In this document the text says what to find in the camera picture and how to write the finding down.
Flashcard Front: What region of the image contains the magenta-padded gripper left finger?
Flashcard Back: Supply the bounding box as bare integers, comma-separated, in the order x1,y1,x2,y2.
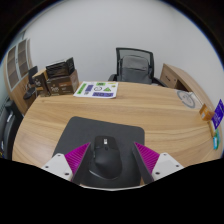
41,142,92,185

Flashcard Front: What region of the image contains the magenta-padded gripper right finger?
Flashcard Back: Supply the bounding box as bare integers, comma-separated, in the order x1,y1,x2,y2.
132,142,184,185

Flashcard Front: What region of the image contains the dark grey computer mouse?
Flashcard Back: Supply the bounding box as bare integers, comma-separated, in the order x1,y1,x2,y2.
88,135,123,180

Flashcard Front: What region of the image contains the dark grey mouse pad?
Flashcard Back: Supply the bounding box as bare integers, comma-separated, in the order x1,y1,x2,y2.
52,115,146,189

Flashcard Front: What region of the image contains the large black office chair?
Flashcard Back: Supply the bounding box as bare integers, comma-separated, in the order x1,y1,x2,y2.
0,99,25,159

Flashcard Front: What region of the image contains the small tan box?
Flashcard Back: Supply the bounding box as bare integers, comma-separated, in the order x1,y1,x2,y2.
208,119,217,138

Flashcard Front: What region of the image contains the green packet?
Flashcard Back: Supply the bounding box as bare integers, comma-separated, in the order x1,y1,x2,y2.
213,128,222,151

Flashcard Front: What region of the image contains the orange-brown cardboard box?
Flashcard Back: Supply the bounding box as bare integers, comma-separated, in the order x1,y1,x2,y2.
199,103,216,122

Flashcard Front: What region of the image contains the purple package card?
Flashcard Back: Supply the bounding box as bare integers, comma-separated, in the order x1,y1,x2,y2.
210,98,224,130

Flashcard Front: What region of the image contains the large brown cardboard box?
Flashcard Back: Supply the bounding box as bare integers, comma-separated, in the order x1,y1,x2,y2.
45,69,80,97

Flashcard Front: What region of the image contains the small brown cardboard box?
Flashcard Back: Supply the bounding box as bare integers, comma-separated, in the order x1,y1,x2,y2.
32,72,51,98

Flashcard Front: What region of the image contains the white printed paper sheet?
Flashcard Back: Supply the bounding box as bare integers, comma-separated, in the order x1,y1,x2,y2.
73,80,119,100

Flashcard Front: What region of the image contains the wooden side desk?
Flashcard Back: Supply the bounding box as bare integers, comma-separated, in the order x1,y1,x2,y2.
159,63,214,104

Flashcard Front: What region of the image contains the small black chair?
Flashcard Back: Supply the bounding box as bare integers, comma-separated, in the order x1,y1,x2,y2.
23,65,39,100

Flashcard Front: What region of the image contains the black cardboard box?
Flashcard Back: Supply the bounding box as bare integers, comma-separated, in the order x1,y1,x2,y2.
45,57,76,79

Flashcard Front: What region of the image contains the grey backpack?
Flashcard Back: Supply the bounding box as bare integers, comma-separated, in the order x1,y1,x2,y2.
118,54,153,84

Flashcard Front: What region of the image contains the wooden shelf unit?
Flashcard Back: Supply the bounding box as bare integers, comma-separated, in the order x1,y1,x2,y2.
3,38,34,114

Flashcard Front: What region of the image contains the grey ring disc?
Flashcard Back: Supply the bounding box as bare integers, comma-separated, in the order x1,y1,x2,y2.
176,89,197,109

